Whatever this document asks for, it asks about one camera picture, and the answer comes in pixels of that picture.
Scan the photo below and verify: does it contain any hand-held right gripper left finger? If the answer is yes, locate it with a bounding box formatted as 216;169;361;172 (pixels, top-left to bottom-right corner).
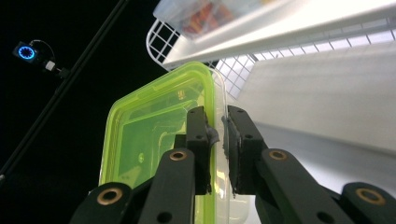
173;105;220;196

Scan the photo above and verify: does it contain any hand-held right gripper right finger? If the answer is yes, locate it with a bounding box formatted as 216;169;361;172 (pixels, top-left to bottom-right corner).
221;105;269;199

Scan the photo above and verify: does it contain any white wire shelf rack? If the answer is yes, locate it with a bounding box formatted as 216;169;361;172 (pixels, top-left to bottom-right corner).
145;0;396;157

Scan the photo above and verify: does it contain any clear plastic container blue rim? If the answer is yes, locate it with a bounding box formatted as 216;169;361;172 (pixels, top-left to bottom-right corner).
152;0;283;40

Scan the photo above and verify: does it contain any black slanted pole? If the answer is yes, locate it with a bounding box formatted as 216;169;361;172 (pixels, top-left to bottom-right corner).
0;0;131;188

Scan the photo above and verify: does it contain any thin camera cable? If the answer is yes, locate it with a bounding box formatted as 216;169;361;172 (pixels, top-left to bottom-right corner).
29;38;72;79

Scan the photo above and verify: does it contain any camera with blue ring light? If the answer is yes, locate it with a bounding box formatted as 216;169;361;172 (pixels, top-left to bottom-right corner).
12;40;40;65

